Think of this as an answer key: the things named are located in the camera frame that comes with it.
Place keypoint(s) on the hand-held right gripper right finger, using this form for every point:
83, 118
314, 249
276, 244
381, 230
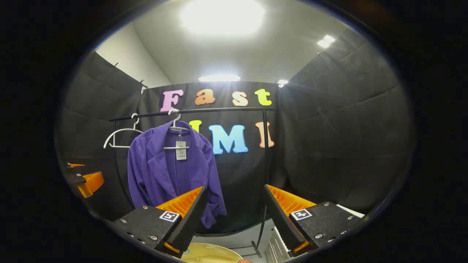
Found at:
281, 223

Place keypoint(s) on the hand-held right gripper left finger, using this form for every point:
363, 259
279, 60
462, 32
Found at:
190, 223

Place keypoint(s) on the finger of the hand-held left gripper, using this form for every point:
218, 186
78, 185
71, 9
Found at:
75, 168
91, 182

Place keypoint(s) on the cream laundry hamper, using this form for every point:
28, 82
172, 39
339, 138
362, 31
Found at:
208, 254

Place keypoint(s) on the purple ribbed jacket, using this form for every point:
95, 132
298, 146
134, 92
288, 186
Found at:
157, 171

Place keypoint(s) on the white plastic hanger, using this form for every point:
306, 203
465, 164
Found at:
120, 137
176, 128

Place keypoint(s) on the black metal clothes rack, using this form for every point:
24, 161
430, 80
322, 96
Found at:
266, 146

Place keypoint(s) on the white ribbed object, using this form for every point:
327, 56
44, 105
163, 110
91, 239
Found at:
277, 244

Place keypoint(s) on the white paper garment tag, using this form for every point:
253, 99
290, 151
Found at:
181, 150

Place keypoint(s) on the black backdrop cloth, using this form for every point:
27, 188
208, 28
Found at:
347, 128

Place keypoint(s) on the small ceiling light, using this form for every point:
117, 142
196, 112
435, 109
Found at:
326, 41
282, 83

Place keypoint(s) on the long ceiling light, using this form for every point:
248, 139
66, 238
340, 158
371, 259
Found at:
219, 78

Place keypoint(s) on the large ceiling light panel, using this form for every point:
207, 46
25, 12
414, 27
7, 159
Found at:
223, 16

